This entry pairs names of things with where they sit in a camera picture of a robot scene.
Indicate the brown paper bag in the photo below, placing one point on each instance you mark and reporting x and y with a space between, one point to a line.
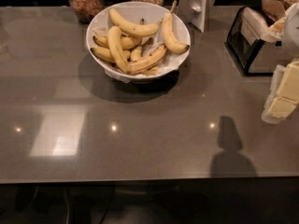
273 9

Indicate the glass jar with nuts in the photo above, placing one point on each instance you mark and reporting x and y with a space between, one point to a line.
86 10

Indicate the white upright stand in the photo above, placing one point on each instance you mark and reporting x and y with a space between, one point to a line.
195 12

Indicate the long front yellow banana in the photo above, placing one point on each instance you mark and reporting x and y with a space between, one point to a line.
114 43

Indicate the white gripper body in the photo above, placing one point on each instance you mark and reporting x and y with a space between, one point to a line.
292 32

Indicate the bruised lower right banana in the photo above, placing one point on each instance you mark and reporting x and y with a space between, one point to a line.
148 60

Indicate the small center banana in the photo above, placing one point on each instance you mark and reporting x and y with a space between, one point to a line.
136 53

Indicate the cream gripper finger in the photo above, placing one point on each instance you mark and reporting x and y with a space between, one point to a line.
274 32
283 98

